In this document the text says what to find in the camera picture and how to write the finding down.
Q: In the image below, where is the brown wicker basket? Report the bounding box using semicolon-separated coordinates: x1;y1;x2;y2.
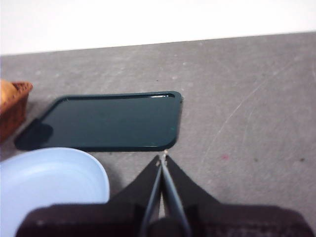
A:
0;81;34;144

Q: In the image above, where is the yellow-brown potato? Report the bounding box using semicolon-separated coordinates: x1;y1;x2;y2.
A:
0;78;18;116

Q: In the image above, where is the light blue round plate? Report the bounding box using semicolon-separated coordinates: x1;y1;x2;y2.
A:
0;147;111;237

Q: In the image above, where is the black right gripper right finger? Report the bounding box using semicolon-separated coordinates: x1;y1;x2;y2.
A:
163;155;313;237

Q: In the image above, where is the dark green rectangular tray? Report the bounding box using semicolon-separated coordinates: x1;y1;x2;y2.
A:
14;90;184;152

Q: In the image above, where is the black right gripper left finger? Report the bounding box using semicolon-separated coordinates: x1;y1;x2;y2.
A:
14;155;163;237

